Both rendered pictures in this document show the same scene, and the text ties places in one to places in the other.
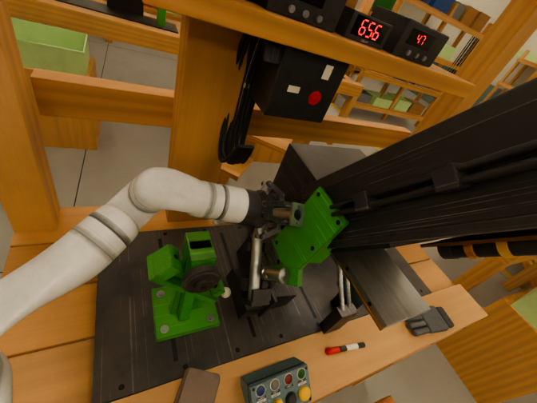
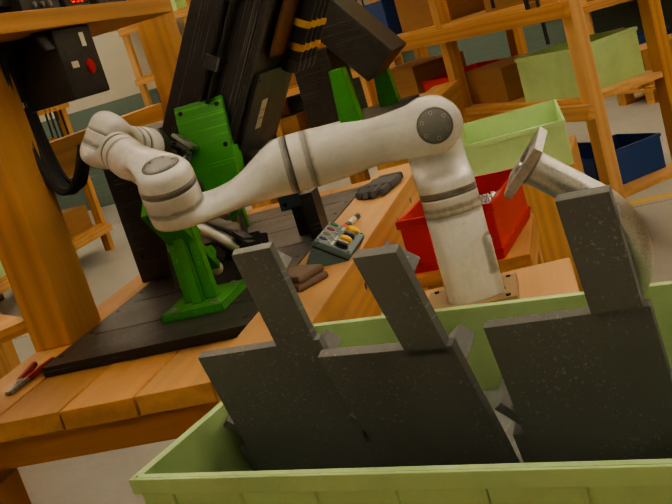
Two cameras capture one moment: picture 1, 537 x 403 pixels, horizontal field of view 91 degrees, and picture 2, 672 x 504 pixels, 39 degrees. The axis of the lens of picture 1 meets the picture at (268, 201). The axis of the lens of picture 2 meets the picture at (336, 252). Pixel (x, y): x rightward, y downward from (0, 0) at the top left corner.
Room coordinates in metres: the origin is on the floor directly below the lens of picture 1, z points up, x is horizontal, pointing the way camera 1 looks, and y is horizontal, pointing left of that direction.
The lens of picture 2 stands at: (-1.33, 0.94, 1.34)
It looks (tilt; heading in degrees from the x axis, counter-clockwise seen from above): 13 degrees down; 324
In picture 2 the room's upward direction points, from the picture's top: 17 degrees counter-clockwise
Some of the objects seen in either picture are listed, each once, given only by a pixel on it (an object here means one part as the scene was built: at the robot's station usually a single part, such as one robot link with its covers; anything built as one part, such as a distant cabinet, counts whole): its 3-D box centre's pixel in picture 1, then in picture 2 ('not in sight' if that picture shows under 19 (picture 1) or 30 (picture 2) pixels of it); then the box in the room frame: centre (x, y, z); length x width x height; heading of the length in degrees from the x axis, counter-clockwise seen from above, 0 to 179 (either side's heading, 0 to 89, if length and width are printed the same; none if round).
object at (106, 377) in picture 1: (289, 269); (236, 262); (0.58, -0.16, 0.89); 1.10 x 0.42 x 0.02; 128
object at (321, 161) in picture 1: (318, 201); (177, 192); (0.76, -0.16, 1.07); 0.30 x 0.18 x 0.34; 128
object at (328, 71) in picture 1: (296, 79); (59, 68); (0.68, 0.06, 1.42); 0.17 x 0.12 x 0.15; 128
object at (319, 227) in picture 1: (316, 232); (213, 146); (0.49, -0.14, 1.17); 0.13 x 0.12 x 0.20; 128
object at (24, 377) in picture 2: not in sight; (27, 376); (0.46, 0.42, 0.89); 0.16 x 0.05 x 0.01; 133
